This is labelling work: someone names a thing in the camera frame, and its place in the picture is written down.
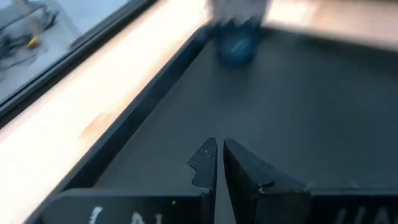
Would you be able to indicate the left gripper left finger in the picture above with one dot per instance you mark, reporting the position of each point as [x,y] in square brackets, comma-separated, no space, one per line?
[206,168]

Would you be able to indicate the dark translucent cup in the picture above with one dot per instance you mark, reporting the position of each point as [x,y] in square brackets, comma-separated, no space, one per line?
[237,46]

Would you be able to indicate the black plastic tray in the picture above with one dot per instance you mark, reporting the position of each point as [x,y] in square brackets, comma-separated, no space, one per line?
[280,109]

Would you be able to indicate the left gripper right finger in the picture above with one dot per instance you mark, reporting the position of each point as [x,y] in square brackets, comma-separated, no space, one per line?
[255,186]

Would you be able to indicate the black aluminium table frame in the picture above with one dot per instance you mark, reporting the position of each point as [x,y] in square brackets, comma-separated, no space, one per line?
[37,87]

